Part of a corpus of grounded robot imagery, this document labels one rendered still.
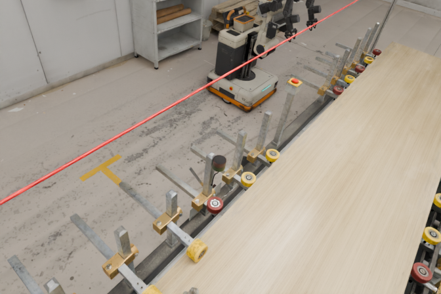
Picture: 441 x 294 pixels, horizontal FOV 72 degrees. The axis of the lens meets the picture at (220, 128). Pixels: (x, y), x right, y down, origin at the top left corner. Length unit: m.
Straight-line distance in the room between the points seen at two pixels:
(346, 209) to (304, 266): 0.42
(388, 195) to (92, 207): 2.09
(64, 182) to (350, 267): 2.26
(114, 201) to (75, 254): 0.48
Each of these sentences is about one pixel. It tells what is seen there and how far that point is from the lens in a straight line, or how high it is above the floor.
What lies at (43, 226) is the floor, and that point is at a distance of 2.71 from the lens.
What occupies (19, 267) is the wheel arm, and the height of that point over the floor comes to 0.96.
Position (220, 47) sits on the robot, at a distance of 3.43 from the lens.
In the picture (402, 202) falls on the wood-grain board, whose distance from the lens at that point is 1.93.
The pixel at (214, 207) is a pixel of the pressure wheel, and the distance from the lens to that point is 1.52.
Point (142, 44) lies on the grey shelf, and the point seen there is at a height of 0.27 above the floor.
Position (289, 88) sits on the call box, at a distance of 1.89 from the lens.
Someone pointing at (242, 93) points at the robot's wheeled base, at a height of 0.25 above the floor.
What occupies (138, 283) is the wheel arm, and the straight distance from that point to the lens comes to 1.29.
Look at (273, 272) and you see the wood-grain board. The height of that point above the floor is 0.90.
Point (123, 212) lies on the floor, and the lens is 2.61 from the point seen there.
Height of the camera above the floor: 2.16
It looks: 41 degrees down
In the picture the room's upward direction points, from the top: 8 degrees clockwise
